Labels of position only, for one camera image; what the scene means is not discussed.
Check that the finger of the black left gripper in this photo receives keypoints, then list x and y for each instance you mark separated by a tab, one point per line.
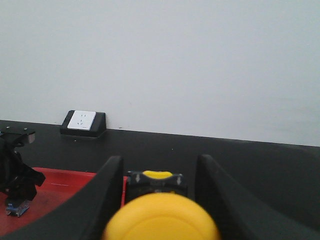
85	215
238	214

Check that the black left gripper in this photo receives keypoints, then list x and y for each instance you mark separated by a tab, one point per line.
13	172

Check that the yellow mushroom push button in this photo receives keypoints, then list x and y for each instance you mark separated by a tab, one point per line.
154	206

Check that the red plastic tray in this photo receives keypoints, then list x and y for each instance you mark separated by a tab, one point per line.
60	186

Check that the white socket black housing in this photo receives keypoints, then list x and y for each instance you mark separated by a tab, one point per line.
83	123

